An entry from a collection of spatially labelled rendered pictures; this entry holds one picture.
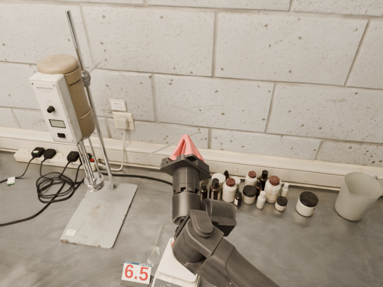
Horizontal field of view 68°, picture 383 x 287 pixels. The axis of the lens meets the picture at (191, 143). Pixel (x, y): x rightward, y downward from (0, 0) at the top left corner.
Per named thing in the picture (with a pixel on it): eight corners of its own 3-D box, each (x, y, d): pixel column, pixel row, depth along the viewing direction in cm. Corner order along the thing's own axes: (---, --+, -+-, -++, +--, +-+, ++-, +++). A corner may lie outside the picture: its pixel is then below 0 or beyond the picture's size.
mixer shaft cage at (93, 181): (100, 193, 101) (84, 138, 85) (82, 191, 102) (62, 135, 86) (108, 179, 106) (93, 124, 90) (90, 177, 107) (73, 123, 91)
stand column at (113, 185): (115, 189, 119) (69, 11, 75) (109, 188, 120) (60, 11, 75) (117, 184, 121) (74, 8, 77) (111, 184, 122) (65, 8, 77)
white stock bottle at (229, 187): (234, 204, 115) (236, 187, 108) (220, 201, 116) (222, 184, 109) (236, 193, 119) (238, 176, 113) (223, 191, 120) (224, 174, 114)
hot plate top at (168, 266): (195, 284, 82) (195, 282, 82) (156, 271, 85) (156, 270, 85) (206, 247, 91) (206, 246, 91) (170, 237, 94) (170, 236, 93)
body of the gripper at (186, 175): (183, 151, 57) (183, 184, 53) (211, 169, 64) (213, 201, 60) (159, 161, 60) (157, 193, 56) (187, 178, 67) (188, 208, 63)
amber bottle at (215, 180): (210, 203, 115) (211, 185, 108) (207, 195, 118) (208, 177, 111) (220, 201, 116) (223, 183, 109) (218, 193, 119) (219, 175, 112)
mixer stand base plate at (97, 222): (111, 249, 99) (111, 247, 99) (58, 241, 102) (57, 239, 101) (138, 186, 122) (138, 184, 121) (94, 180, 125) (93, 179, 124)
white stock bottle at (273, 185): (261, 192, 120) (265, 173, 113) (275, 191, 120) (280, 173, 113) (264, 203, 115) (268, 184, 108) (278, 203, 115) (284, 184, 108)
